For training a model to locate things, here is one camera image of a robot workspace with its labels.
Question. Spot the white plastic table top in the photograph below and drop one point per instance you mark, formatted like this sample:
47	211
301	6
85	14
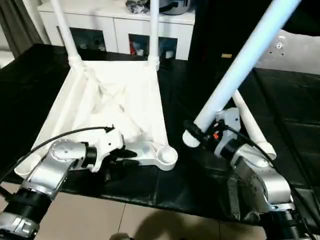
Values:
112	87

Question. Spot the white plastic table leg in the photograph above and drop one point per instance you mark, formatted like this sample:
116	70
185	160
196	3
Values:
252	125
66	32
237	62
153	32

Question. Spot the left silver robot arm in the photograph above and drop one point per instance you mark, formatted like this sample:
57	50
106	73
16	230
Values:
45	170

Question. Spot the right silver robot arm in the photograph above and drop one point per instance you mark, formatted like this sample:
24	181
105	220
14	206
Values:
262	175

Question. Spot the white cup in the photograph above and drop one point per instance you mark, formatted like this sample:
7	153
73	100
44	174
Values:
169	54
140	52

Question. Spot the red bottle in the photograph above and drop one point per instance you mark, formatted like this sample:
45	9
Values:
131	46

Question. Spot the black work surface mat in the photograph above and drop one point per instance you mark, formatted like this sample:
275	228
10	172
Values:
25	100

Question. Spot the black cabinet with orange label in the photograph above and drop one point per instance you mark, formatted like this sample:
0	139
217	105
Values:
212	25

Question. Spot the black work table leg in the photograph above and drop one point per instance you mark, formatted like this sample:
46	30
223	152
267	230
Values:
4	192

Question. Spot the grey pillow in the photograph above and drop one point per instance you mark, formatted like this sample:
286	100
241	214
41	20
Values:
295	55

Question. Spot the white sideboard with glass doors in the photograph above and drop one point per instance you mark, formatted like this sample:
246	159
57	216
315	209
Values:
105	22

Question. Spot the black tangled item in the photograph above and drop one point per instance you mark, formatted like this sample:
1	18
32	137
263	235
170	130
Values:
136	6

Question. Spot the grey curtain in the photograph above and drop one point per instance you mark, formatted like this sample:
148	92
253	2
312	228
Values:
17	25

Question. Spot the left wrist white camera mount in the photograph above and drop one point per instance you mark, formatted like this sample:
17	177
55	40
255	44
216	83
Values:
110	142

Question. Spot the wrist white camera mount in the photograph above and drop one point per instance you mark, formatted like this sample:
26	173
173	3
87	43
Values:
230	120
110	142

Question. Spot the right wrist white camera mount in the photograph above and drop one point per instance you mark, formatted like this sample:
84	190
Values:
230	120

